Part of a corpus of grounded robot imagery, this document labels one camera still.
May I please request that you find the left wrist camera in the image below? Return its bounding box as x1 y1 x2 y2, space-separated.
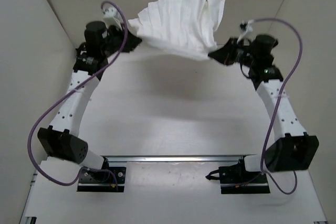
103 7 124 29

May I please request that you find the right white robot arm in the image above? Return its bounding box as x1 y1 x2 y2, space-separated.
208 34 319 182

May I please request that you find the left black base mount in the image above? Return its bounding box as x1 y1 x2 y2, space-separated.
77 162 127 193

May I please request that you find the purple cable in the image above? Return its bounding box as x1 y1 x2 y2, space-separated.
28 1 129 186
220 18 304 195

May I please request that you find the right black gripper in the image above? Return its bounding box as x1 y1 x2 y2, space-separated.
208 40 256 69

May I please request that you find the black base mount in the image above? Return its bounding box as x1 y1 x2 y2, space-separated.
77 162 127 193
205 159 270 195

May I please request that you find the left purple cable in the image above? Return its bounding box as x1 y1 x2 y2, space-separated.
28 1 129 186

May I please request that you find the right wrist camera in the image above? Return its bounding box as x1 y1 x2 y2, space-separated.
237 19 255 42

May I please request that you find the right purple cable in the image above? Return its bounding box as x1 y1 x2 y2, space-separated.
220 18 304 195

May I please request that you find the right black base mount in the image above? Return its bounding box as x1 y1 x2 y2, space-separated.
205 159 270 195

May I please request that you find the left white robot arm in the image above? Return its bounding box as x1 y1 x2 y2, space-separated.
37 21 141 181

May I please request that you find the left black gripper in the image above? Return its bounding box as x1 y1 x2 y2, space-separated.
106 22 143 54

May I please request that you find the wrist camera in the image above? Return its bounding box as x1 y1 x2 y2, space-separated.
103 7 124 29
237 19 255 42

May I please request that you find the white pleated skirt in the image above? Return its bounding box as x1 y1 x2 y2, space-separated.
128 0 225 61

